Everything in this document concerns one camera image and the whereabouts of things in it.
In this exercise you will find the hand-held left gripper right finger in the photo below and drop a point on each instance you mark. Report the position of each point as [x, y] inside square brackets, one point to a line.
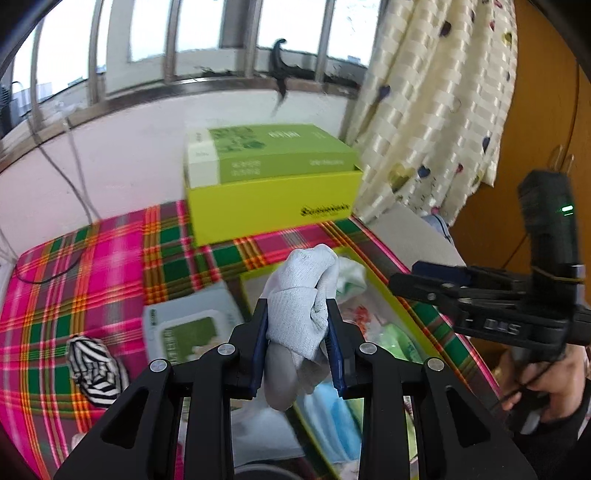
[334, 355]

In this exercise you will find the metal window grille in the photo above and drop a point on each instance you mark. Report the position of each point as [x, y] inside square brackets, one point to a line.
[174, 41]

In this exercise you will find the person's right forearm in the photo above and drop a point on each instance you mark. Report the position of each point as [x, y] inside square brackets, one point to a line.
[563, 443]

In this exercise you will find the cream checked curtain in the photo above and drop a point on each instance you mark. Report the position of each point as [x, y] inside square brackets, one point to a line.
[429, 115]

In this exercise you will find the large yellow-green box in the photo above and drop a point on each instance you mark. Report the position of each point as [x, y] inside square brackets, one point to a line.
[258, 212]

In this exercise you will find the person's right hand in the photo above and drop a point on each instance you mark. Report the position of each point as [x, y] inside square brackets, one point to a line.
[554, 383]

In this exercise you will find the green and cream box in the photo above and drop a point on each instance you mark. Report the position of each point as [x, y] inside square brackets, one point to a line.
[277, 157]

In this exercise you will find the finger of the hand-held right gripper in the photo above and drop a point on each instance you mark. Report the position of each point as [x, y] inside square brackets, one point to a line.
[443, 272]
[415, 287]

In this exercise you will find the pink plaid blanket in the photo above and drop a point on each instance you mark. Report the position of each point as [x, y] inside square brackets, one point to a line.
[92, 277]

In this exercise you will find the pink patterned cloth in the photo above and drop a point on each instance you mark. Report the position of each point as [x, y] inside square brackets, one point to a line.
[362, 318]

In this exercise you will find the black charger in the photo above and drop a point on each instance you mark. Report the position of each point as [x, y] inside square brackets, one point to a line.
[5, 106]

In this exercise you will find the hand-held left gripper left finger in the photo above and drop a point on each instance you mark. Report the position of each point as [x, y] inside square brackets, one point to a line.
[258, 350]

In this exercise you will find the light blue cloth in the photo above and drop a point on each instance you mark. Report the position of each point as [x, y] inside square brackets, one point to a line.
[332, 420]

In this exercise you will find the black and white striped sock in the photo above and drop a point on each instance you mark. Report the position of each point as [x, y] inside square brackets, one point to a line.
[92, 369]

